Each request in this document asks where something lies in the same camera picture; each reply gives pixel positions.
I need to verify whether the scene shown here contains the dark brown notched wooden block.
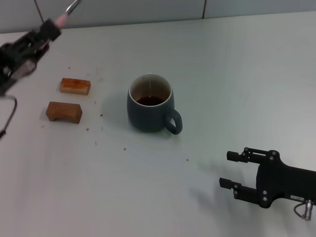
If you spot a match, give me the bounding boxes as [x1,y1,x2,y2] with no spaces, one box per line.
[45,101,82,125]

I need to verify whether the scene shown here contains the pink handled metal spoon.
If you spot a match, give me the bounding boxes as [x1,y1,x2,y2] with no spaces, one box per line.
[55,0,81,27]

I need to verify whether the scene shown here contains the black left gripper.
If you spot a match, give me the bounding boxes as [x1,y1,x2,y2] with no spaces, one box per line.
[0,19,62,96]

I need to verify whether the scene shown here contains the right gripper cable with plug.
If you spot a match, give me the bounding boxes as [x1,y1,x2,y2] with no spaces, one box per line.
[293,198,316,221]

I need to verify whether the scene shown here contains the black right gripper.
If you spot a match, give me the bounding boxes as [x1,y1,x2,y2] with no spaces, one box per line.
[219,147,316,209]

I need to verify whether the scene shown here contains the dark grey ceramic mug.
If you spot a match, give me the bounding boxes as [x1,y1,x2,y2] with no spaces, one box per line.
[127,73,183,135]

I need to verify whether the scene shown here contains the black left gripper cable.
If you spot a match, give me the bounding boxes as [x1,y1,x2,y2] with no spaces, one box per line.
[0,95,18,139]

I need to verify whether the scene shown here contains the light stained wooden block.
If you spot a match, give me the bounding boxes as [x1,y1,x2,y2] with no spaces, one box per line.
[59,78,91,96]

